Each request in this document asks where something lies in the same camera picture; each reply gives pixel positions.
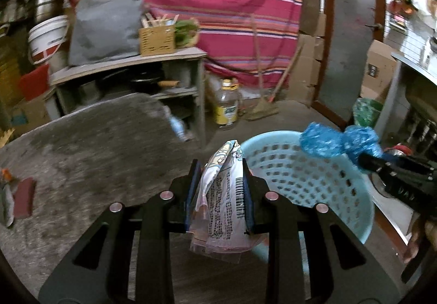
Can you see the grey door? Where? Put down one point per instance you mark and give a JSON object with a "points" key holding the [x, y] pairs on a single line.
{"points": [[355, 34]]}

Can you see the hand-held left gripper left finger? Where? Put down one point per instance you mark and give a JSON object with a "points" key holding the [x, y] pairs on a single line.
{"points": [[194, 187]]}

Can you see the printed cardboard box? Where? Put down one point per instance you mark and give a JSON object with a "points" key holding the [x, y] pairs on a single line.
{"points": [[377, 71]]}

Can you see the steel pot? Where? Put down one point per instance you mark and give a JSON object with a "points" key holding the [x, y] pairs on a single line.
{"points": [[46, 6]]}

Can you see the red chip bag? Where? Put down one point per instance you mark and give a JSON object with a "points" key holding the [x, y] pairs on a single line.
{"points": [[6, 201]]}

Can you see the person's right hand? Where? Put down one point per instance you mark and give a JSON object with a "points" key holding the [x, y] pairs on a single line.
{"points": [[413, 242]]}

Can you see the grey side table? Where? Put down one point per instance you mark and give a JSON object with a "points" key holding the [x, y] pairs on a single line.
{"points": [[136, 59]]}

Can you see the brown cardboard box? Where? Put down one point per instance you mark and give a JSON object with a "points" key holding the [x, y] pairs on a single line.
{"points": [[30, 112]]}

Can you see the blue plastic wrapper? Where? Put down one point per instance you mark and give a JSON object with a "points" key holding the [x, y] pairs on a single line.
{"points": [[321, 141]]}

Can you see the grey cushion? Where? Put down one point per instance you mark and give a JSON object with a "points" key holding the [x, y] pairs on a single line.
{"points": [[102, 30]]}

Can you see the dark red packet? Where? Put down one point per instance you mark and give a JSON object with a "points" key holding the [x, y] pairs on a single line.
{"points": [[25, 196]]}

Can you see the yellow oil bottle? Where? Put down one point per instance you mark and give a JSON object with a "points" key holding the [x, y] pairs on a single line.
{"points": [[227, 105]]}

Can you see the green plastic bag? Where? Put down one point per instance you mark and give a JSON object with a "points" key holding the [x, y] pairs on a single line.
{"points": [[367, 112]]}

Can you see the stack of cardboard boxes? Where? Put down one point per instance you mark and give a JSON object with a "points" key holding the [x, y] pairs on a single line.
{"points": [[310, 64]]}

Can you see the light blue plastic basket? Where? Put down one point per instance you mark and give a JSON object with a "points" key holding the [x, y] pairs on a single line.
{"points": [[307, 181]]}

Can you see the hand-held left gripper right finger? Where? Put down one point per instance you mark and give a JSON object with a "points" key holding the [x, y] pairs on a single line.
{"points": [[248, 203]]}

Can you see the white plastic bucket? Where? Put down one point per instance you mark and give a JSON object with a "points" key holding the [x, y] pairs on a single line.
{"points": [[47, 39]]}

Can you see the green leafy bundle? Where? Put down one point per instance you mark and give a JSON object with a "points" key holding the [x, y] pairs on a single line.
{"points": [[186, 34]]}

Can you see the clear plastic bottle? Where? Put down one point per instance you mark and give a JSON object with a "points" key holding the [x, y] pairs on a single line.
{"points": [[177, 126]]}

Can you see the white zip bag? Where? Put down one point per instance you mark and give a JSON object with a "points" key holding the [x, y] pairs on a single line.
{"points": [[222, 201]]}

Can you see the bundle of wooden sticks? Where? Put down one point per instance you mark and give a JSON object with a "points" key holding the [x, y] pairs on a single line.
{"points": [[158, 21]]}

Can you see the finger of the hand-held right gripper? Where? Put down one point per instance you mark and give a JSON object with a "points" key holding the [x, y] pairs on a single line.
{"points": [[372, 162], [392, 157]]}

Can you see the wooden perforated box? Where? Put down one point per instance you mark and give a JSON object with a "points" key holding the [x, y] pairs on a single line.
{"points": [[157, 41]]}

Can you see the red plastic bowl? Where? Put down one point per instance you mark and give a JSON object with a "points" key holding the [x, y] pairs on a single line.
{"points": [[34, 82]]}

